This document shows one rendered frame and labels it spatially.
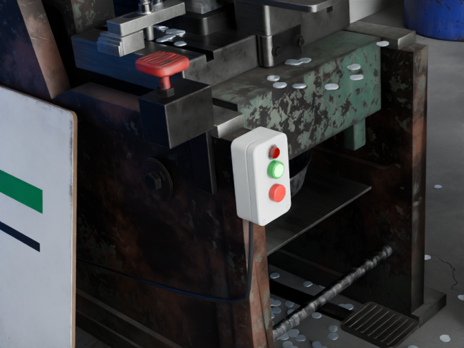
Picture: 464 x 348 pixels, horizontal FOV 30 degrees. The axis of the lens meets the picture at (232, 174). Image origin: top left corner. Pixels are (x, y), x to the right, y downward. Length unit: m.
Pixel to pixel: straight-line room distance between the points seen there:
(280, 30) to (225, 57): 0.12
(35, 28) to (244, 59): 0.41
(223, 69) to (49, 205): 0.46
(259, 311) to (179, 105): 0.41
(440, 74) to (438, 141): 0.60
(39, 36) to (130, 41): 0.25
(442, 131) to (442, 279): 0.85
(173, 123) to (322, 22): 0.49
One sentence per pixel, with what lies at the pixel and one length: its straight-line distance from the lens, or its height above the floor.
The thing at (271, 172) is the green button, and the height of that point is 0.58.
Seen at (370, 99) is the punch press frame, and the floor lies 0.53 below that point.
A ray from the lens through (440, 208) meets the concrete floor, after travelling 2.39.
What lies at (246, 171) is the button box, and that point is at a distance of 1.29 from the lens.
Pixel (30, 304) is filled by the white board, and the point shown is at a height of 0.16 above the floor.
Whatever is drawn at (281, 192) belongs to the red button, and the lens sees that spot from 1.32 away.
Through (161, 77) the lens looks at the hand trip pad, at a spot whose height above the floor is 0.73.
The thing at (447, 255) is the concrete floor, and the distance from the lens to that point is 2.19.
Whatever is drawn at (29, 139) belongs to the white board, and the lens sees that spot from 1.73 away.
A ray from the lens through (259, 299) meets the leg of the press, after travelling 1.47.
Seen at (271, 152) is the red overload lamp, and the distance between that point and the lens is 1.28.
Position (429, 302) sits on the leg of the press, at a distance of 1.97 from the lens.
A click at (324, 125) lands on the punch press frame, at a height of 0.53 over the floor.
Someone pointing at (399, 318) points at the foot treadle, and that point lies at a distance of 1.69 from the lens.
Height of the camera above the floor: 1.15
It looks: 26 degrees down
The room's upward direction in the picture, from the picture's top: 5 degrees counter-clockwise
